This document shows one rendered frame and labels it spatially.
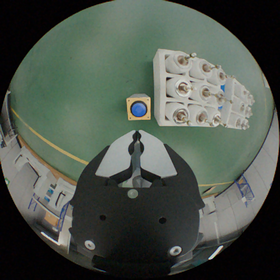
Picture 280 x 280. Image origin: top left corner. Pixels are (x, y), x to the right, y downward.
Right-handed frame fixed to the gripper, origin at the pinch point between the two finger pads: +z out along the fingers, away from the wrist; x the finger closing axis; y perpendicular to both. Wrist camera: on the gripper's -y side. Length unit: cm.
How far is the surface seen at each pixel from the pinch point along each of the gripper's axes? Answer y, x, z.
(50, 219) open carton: 310, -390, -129
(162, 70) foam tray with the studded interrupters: -15.1, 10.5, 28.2
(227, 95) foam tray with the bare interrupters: -12, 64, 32
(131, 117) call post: 2.6, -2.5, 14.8
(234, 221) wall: 443, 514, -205
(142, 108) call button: -0.4, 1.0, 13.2
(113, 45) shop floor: -42, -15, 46
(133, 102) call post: -2.3, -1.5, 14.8
